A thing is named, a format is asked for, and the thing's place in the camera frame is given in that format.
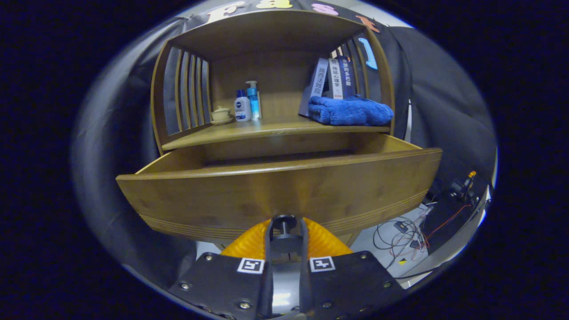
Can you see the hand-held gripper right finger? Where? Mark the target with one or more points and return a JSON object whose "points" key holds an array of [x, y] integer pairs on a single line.
{"points": [[304, 266]]}

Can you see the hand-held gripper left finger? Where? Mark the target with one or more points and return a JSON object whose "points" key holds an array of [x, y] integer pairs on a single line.
{"points": [[268, 266]]}

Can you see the wooden drawer with black knob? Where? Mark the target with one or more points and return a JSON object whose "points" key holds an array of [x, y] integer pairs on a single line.
{"points": [[266, 191]]}

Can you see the wooden countertop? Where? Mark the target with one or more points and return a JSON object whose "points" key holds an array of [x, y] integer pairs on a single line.
{"points": [[275, 126]]}

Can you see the wooden cabinet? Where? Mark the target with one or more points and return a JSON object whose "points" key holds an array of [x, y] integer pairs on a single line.
{"points": [[266, 35]]}

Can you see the black flat object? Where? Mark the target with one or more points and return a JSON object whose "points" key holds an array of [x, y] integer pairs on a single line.
{"points": [[449, 226]]}

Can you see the white bottle with blue cap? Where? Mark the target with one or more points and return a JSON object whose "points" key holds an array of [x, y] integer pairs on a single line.
{"points": [[242, 111]]}

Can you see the beige lidded teacup with saucer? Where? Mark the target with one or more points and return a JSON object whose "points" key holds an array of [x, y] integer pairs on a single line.
{"points": [[221, 115]]}

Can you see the blue folded towel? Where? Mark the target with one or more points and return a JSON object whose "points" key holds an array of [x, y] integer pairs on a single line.
{"points": [[346, 111]]}

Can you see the blue pump bottle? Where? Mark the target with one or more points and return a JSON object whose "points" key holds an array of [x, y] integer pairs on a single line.
{"points": [[254, 104]]}

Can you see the grey book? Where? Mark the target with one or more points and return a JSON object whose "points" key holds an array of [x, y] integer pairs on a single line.
{"points": [[316, 80]]}

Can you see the white spine book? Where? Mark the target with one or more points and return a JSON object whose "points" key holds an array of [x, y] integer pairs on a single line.
{"points": [[335, 78]]}

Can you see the dark blue book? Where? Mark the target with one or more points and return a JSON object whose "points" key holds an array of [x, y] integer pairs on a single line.
{"points": [[347, 75]]}

